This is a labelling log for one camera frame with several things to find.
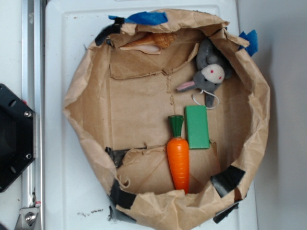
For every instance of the blue tape piece right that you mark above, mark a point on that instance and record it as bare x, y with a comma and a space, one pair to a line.
252, 37

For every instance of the black tape upper left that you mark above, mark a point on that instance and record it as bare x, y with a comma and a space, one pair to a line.
114, 28

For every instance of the metal corner bracket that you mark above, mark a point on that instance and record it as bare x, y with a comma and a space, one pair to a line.
28, 219

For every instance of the white plastic tray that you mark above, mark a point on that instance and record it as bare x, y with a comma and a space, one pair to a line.
74, 199

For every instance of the black tape lower left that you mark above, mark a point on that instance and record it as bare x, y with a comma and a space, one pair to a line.
120, 197

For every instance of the tan conch seashell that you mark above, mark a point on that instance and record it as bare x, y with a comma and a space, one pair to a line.
151, 43

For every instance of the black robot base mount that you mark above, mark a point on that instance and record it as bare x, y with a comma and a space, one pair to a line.
16, 137

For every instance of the blue tape piece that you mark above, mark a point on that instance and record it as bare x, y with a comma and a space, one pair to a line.
252, 37
144, 18

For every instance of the black tape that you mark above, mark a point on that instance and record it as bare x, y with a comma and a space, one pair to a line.
120, 197
226, 181
114, 28

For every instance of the orange toy carrot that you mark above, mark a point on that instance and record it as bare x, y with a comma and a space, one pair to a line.
178, 154

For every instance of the aluminium extrusion rail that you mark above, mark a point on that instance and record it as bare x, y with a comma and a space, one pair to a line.
33, 93

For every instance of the blue tape piece top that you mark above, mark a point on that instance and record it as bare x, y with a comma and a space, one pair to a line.
144, 18

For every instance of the grey plush donkey toy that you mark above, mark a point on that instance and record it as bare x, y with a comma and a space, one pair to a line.
212, 69

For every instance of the brown paper bag bin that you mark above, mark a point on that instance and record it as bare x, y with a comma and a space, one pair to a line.
118, 103

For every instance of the black tape lower right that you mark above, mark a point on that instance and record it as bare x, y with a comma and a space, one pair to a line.
226, 181

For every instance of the green wooden block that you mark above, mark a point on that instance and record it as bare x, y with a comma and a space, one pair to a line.
197, 132

